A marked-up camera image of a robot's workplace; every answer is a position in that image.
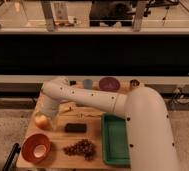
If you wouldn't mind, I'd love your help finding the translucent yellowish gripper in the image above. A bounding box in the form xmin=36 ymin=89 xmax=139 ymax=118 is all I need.
xmin=34 ymin=113 xmax=57 ymax=131

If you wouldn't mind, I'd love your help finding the yellow apple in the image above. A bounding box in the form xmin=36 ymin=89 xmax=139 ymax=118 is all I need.
xmin=34 ymin=115 xmax=51 ymax=130

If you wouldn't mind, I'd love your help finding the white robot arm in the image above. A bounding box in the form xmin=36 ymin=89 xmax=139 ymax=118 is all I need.
xmin=39 ymin=77 xmax=180 ymax=171

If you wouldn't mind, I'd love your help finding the red bowl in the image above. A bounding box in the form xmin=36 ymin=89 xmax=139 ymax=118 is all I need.
xmin=21 ymin=134 xmax=51 ymax=164

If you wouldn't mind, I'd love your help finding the purple bowl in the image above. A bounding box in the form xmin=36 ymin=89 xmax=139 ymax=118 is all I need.
xmin=99 ymin=77 xmax=120 ymax=92

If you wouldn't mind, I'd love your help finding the beige wooden brush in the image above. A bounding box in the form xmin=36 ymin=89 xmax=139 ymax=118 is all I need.
xmin=59 ymin=106 xmax=72 ymax=114

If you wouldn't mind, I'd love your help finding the black rectangular block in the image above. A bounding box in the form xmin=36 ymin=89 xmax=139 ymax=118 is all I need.
xmin=65 ymin=123 xmax=87 ymax=133

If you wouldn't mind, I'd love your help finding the wooden table board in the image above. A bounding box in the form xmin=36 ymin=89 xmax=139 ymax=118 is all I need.
xmin=15 ymin=80 xmax=146 ymax=170

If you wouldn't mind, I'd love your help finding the bunch of dark grapes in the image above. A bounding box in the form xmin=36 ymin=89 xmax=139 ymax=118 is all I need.
xmin=63 ymin=139 xmax=96 ymax=161

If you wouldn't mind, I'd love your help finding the black bar at table edge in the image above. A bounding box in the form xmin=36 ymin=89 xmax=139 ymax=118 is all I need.
xmin=2 ymin=143 xmax=21 ymax=171

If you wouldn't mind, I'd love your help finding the blue-grey cup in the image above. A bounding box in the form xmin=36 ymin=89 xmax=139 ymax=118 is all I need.
xmin=82 ymin=79 xmax=93 ymax=89

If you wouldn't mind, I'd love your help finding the green plastic tray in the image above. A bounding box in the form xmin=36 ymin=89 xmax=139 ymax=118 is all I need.
xmin=101 ymin=113 xmax=130 ymax=167

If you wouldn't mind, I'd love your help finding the small dark metal tin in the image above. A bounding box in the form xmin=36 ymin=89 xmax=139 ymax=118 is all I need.
xmin=130 ymin=79 xmax=140 ymax=88

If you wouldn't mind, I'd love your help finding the black handled knife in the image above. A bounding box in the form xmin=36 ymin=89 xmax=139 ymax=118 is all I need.
xmin=70 ymin=81 xmax=77 ymax=86

